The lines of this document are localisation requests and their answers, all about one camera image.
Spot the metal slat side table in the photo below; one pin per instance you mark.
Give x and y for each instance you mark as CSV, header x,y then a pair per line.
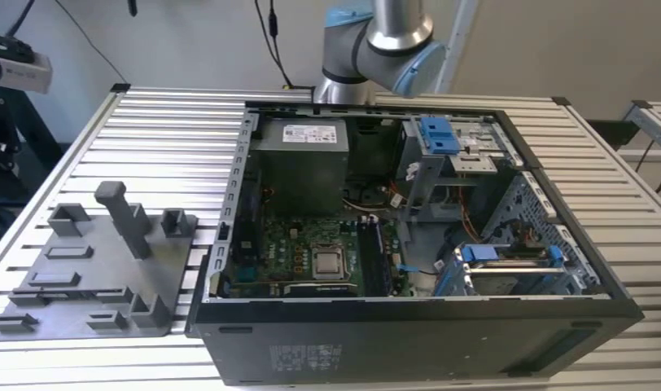
x,y
655,122

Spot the black graphics card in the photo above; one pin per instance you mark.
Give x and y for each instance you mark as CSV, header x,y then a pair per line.
x,y
319,290

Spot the grey plastic parts rack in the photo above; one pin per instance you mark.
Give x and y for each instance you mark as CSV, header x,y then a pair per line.
x,y
101,277

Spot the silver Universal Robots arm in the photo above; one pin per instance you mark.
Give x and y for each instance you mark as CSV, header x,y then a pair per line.
x,y
395,24

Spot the green motherboard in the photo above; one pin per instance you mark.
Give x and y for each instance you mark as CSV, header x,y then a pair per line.
x,y
287,244

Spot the RAM stick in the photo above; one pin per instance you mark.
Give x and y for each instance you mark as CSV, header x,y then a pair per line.
x,y
383,264
72,291

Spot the black table corner cap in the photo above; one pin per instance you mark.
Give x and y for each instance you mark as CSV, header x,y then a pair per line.
x,y
120,86
561,101

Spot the grey power supply unit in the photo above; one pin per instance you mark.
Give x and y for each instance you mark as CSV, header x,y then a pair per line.
x,y
300,179

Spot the silver CPU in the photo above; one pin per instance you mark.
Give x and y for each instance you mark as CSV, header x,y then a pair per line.
x,y
329,266

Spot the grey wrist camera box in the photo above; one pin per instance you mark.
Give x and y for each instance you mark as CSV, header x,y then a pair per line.
x,y
25,77

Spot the small black hanging rod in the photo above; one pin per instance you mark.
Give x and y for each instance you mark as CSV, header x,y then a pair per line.
x,y
132,7

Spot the CPU socket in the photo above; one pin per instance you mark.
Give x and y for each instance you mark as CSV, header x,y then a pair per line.
x,y
329,248

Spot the black open PC case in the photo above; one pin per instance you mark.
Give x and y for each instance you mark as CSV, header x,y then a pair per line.
x,y
363,346

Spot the grey metal drive cage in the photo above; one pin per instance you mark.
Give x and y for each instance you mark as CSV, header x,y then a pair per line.
x,y
471,163

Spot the blue carrier with disk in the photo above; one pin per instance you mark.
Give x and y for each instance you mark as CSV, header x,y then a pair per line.
x,y
479,253

